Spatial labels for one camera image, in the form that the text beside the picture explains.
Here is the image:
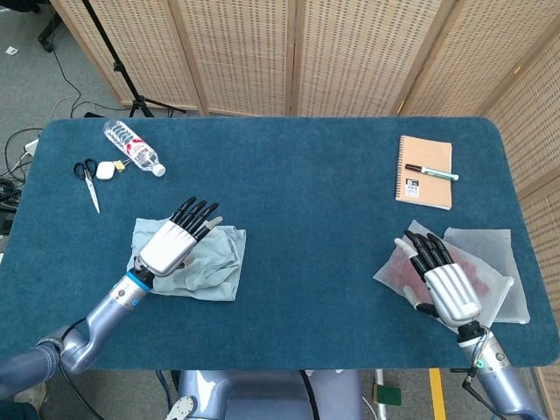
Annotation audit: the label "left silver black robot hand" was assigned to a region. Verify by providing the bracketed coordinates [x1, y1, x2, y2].
[133, 196, 224, 277]

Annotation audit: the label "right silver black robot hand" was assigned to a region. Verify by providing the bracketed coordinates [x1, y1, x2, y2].
[393, 230, 483, 328]

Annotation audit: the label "grey-green cloth garment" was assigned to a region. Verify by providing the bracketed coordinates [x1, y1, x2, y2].
[130, 217, 248, 303]

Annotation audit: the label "clear plastic water bottle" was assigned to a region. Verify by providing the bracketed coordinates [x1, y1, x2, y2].
[102, 120, 167, 178]

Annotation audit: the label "translucent bag with red contents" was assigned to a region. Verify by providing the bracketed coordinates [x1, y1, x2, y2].
[372, 219, 515, 325]

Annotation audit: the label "brown spiral notebook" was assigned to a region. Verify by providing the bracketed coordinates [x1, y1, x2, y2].
[395, 135, 454, 211]

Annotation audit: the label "green white marker pen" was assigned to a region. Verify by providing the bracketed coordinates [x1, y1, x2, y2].
[404, 163, 460, 182]

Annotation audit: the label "green box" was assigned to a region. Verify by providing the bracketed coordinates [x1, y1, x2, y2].
[375, 384, 403, 407]

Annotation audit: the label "blue carpet table cover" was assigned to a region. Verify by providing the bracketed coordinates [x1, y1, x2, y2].
[0, 115, 560, 372]

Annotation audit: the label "blue-grey robot torso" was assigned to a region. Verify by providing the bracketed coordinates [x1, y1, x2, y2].
[165, 369, 364, 420]

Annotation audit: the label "black tripod stand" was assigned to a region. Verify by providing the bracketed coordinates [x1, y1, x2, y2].
[82, 0, 187, 118]

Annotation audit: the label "wicker folding screen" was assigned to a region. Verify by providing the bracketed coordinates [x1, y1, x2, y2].
[50, 0, 560, 420]

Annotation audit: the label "black office chair base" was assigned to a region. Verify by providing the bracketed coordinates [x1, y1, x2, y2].
[37, 0, 60, 53]

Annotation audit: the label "black-handled scissors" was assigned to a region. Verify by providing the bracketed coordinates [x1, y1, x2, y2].
[73, 157, 102, 214]

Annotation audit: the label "black floor cable bundle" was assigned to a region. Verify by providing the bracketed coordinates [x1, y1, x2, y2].
[0, 129, 43, 211]

